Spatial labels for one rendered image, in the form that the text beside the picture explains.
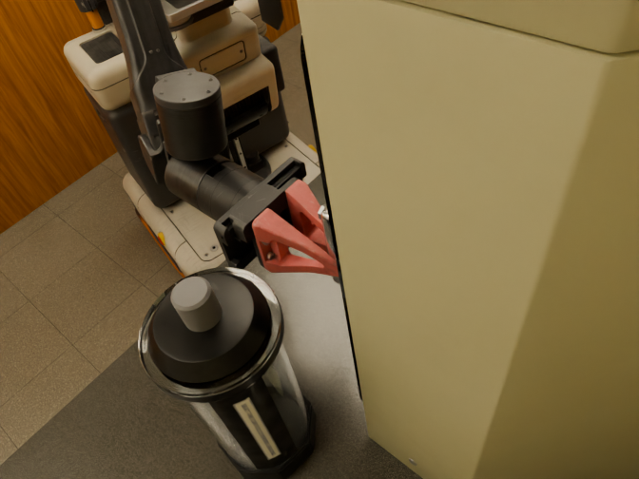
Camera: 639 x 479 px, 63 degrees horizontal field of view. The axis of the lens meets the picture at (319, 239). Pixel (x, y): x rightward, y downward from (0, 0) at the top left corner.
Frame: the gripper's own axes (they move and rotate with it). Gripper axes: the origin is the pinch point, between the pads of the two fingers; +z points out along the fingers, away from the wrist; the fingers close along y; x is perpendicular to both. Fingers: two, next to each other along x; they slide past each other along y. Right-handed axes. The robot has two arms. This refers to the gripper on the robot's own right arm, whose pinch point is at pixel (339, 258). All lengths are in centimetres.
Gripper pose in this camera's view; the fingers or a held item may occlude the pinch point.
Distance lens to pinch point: 43.6
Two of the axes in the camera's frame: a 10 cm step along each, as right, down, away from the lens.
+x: 1.1, 6.3, 7.7
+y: 6.4, -6.4, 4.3
